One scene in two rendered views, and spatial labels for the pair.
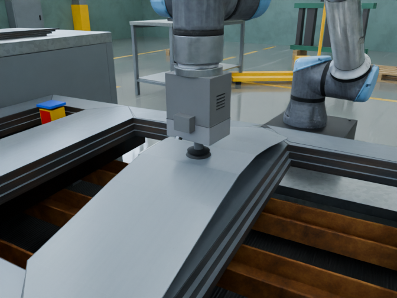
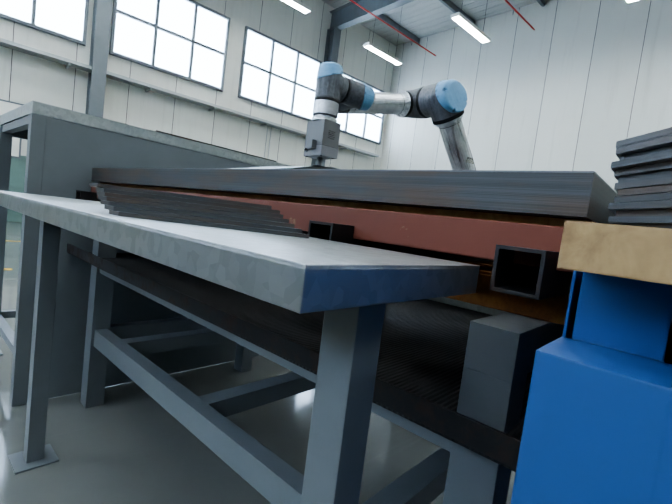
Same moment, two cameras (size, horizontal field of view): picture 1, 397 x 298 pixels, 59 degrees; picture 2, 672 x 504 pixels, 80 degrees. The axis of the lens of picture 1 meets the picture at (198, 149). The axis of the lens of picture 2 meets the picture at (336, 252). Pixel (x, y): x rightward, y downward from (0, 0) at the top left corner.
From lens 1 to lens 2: 0.82 m
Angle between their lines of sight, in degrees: 23
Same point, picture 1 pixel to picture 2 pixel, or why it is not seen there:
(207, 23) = (328, 93)
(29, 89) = not seen: hidden behind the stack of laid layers
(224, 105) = (333, 138)
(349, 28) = (456, 148)
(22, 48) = (247, 159)
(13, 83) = not seen: hidden behind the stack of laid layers
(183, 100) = (313, 133)
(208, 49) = (326, 106)
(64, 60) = not seen: hidden behind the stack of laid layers
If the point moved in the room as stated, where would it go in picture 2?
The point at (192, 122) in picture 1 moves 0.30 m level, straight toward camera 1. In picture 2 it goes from (314, 142) to (274, 111)
